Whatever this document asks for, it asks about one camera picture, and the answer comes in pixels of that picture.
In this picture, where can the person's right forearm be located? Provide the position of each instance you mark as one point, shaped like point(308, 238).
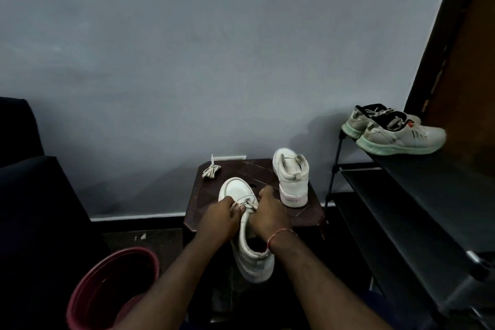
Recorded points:
point(321, 287)

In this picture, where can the white sneaker with lace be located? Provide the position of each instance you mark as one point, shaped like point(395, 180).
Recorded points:
point(247, 248)

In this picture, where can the person's left fingers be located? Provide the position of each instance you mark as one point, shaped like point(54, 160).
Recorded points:
point(236, 206)

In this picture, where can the loose bundled white shoelace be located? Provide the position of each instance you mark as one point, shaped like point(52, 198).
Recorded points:
point(211, 170)

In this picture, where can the maroon plastic bucket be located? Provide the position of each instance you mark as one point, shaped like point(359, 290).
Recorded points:
point(112, 291)

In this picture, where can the person's left forearm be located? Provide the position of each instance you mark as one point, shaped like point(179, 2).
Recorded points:
point(166, 291)

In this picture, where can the person's left hand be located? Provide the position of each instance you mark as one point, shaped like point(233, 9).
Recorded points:
point(218, 221)

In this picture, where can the person's right fingers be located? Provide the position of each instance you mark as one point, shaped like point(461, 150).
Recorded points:
point(260, 202)

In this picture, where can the dark brown small table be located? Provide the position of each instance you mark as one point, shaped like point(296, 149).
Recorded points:
point(253, 194)

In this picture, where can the grey green-soled running shoe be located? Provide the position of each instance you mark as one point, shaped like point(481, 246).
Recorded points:
point(361, 121)
point(402, 136)

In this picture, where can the white shoelace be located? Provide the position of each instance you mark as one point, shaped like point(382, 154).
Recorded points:
point(211, 170)
point(249, 205)

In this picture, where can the brown wooden door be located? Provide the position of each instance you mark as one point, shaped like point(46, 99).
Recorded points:
point(462, 82)

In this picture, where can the red thread wristband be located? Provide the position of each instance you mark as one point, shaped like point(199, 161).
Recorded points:
point(279, 234)

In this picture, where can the white unlaced sneaker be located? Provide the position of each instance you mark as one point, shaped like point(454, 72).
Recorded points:
point(290, 179)

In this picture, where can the person's right hand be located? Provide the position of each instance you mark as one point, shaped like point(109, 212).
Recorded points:
point(270, 215)

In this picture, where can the black metal shoe rack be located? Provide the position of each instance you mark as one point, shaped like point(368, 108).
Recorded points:
point(417, 217)

